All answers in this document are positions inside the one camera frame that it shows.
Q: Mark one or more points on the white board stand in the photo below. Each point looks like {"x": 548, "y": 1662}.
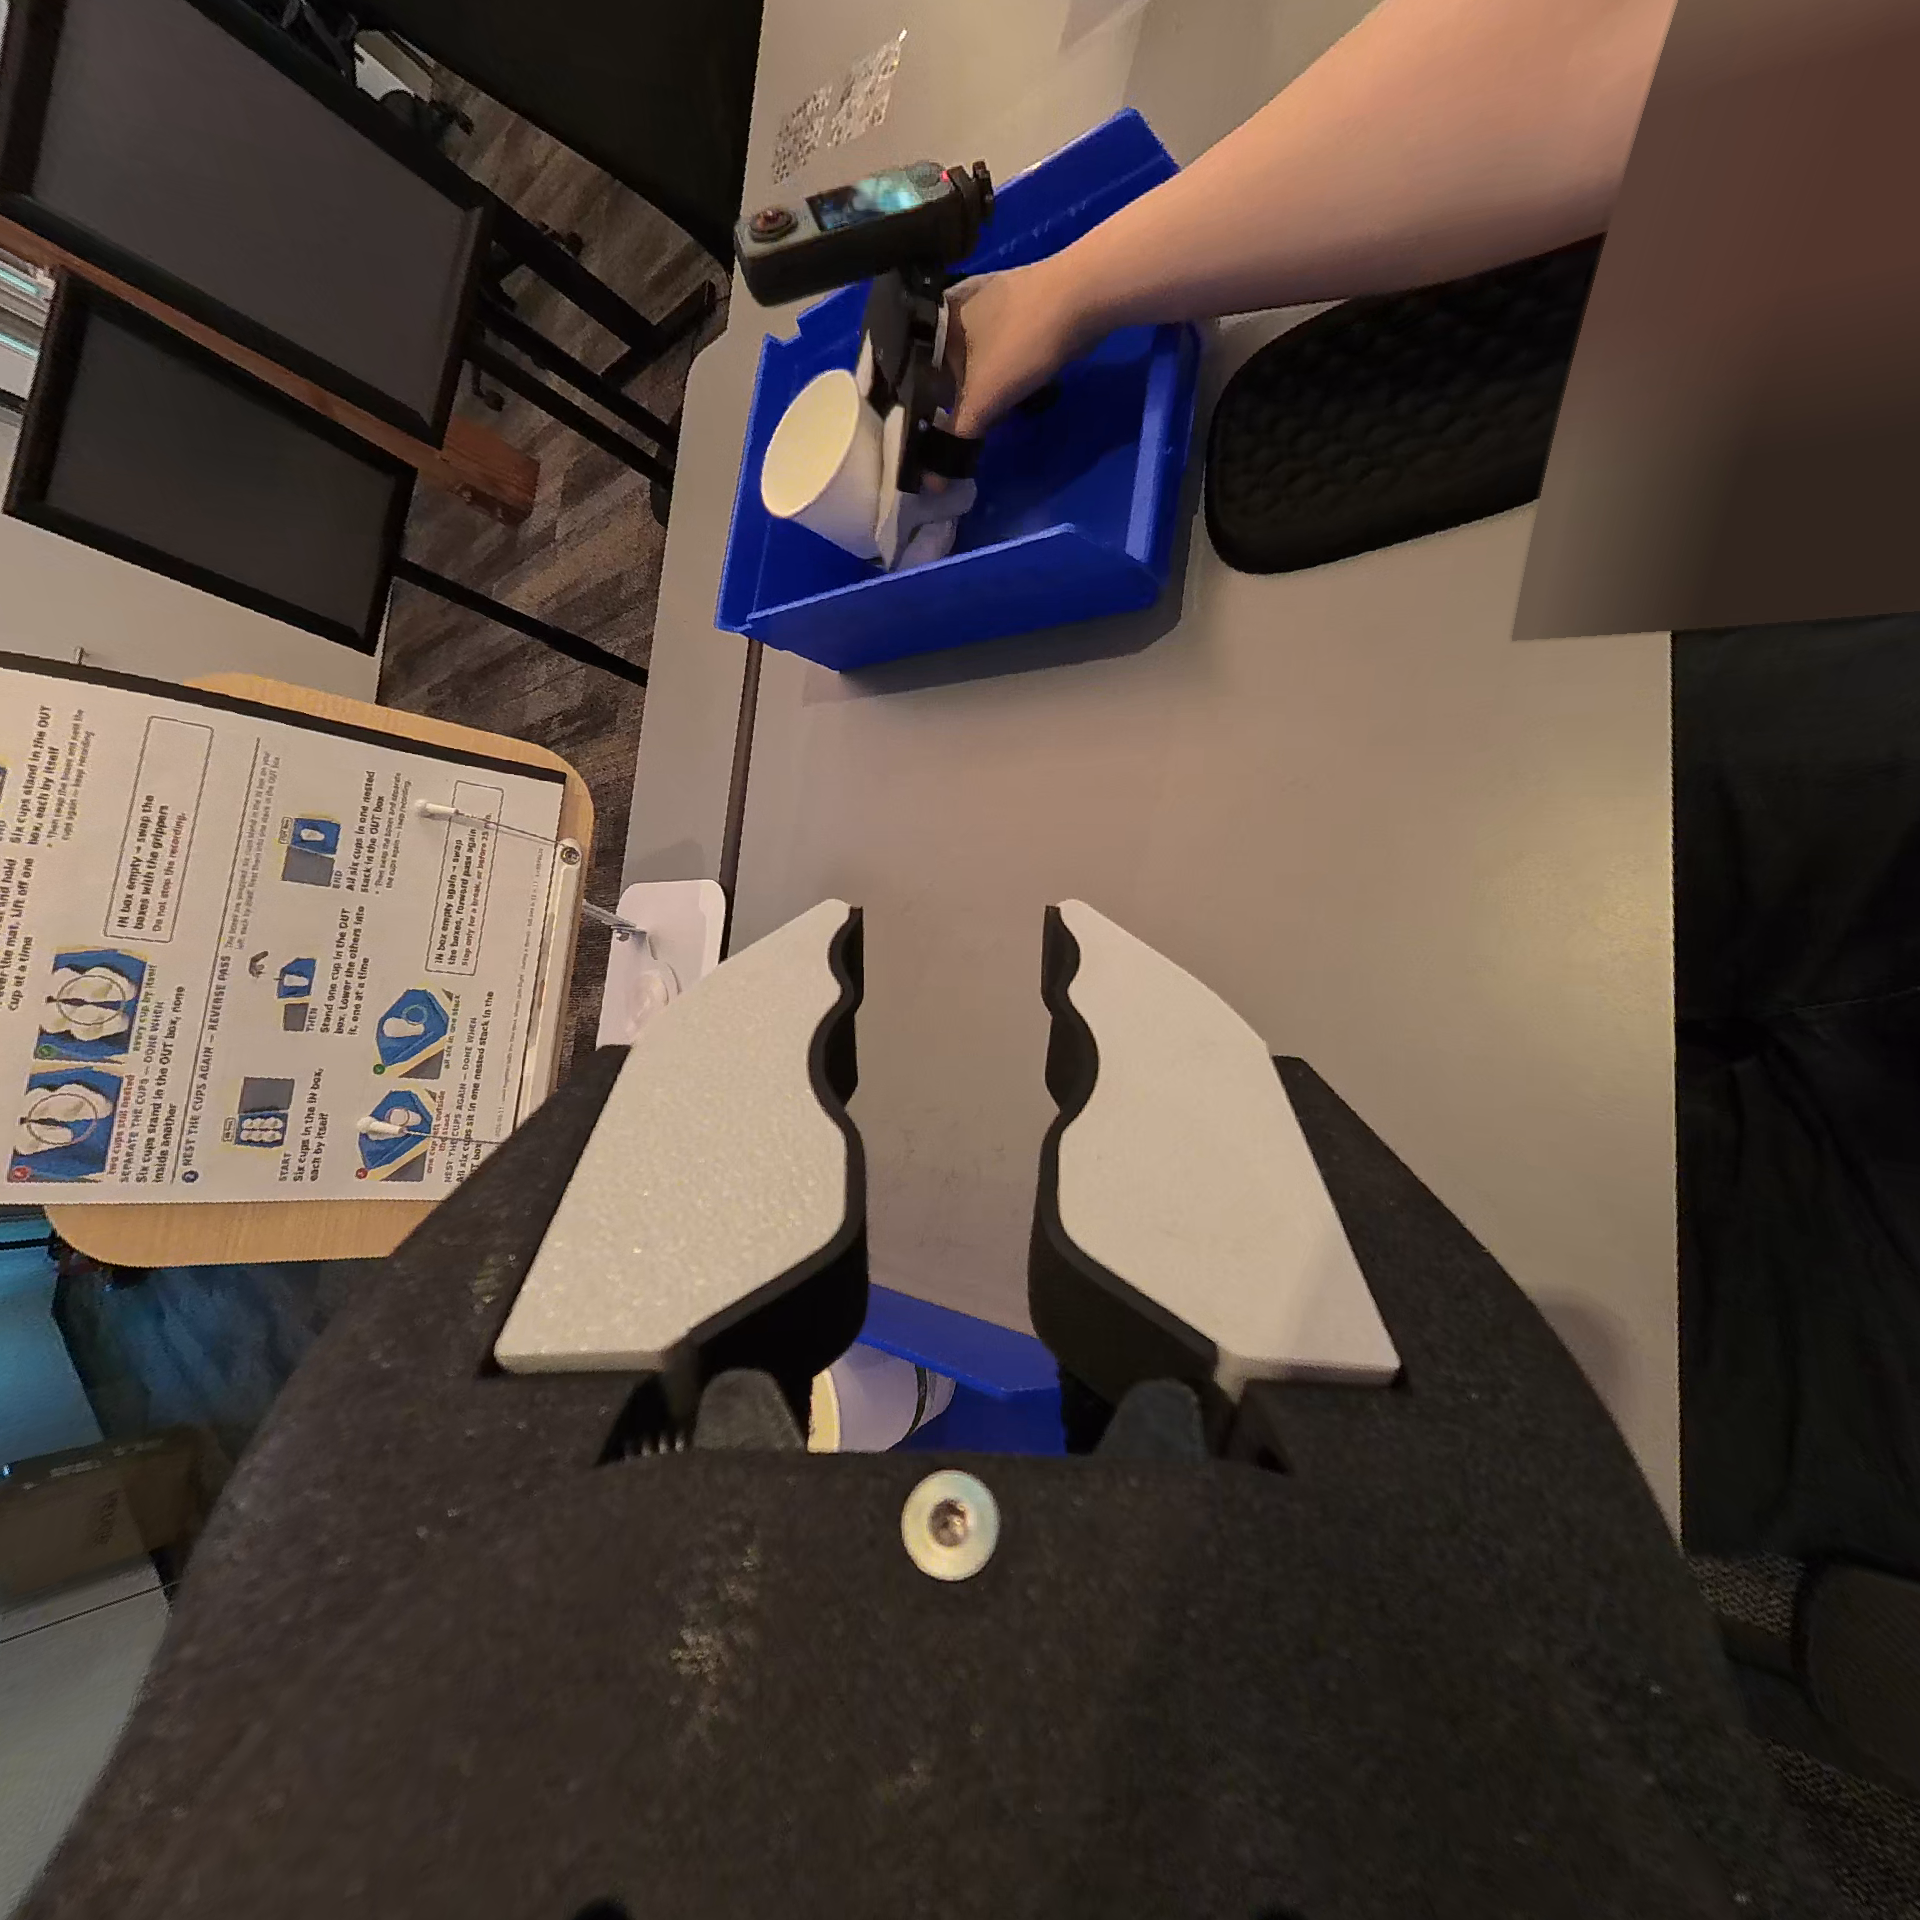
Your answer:
{"x": 677, "y": 946}

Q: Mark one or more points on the person's dark pants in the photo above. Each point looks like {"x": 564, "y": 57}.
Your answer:
{"x": 1802, "y": 1052}

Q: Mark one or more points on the white paper cup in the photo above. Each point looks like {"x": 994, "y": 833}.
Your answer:
{"x": 873, "y": 1405}
{"x": 813, "y": 466}

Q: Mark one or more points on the person's right hand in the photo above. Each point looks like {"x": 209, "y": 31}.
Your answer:
{"x": 1036, "y": 332}

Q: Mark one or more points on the person's right forearm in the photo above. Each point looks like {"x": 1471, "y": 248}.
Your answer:
{"x": 1351, "y": 167}

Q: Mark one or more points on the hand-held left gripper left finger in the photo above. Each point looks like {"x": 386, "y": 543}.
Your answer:
{"x": 677, "y": 1201}

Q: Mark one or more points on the wooden instruction board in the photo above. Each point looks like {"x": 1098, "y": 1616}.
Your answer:
{"x": 243, "y": 902}

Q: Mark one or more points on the blue plastic bin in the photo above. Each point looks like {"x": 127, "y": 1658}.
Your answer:
{"x": 992, "y": 1351}
{"x": 1052, "y": 541}

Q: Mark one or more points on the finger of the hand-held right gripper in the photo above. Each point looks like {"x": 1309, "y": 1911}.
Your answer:
{"x": 932, "y": 518}
{"x": 881, "y": 356}

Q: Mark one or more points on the black framed panel on stand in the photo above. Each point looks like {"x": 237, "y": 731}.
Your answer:
{"x": 213, "y": 482}
{"x": 243, "y": 183}

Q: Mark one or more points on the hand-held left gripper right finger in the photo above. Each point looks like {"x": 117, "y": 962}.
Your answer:
{"x": 1218, "y": 1201}

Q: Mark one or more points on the black textured pad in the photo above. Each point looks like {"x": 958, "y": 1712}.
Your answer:
{"x": 1381, "y": 422}

